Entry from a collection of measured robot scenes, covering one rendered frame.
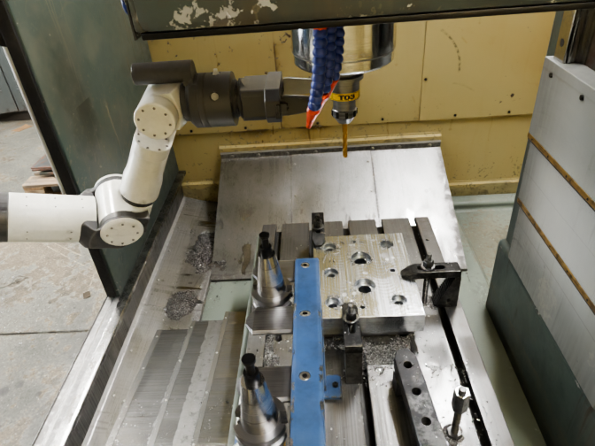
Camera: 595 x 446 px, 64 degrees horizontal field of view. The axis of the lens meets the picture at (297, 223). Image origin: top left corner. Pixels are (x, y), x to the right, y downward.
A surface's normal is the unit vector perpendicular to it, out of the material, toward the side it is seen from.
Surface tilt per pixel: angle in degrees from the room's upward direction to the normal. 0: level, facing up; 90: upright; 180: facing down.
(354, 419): 0
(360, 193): 24
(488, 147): 90
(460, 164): 90
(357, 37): 90
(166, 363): 8
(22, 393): 0
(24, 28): 90
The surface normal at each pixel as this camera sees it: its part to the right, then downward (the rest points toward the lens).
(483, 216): -0.07, -0.82
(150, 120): 0.00, 0.68
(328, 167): -0.07, -0.52
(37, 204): 0.39, -0.68
